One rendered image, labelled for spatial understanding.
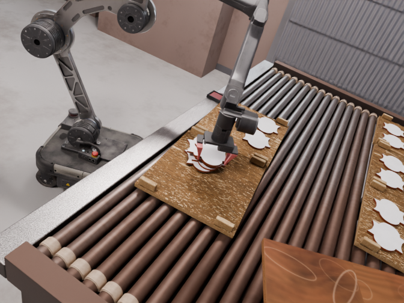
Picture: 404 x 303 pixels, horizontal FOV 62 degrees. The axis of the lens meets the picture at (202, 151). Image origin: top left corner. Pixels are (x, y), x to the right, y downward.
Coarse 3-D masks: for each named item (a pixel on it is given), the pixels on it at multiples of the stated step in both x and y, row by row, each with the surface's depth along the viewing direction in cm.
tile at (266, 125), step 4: (260, 120) 161; (264, 120) 162; (268, 120) 163; (272, 120) 164; (260, 124) 157; (264, 124) 158; (268, 124) 159; (272, 124) 161; (260, 128) 155; (264, 128) 156; (268, 128) 157; (272, 128) 158; (276, 128) 159; (264, 132) 153; (268, 132) 154; (272, 132) 155; (276, 132) 156
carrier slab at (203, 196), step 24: (168, 168) 117; (192, 168) 120; (240, 168) 128; (264, 168) 132; (168, 192) 108; (192, 192) 110; (216, 192) 114; (240, 192) 117; (192, 216) 104; (240, 216) 108
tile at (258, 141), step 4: (256, 132) 151; (260, 132) 152; (248, 136) 146; (252, 136) 147; (256, 136) 148; (260, 136) 149; (264, 136) 150; (244, 140) 144; (248, 140) 144; (252, 140) 145; (256, 140) 145; (260, 140) 146; (264, 140) 147; (268, 140) 148; (252, 144) 142; (256, 144) 143; (260, 144) 144; (264, 144) 144; (268, 144) 145; (256, 148) 141; (260, 148) 142
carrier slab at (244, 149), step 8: (240, 104) 170; (216, 112) 157; (256, 112) 168; (200, 120) 148; (208, 120) 149; (208, 128) 144; (280, 128) 162; (232, 136) 144; (240, 136) 146; (272, 136) 153; (280, 136) 155; (240, 144) 141; (248, 144) 143; (272, 144) 148; (240, 152) 136; (248, 152) 138; (256, 152) 140; (264, 152) 141; (272, 152) 143
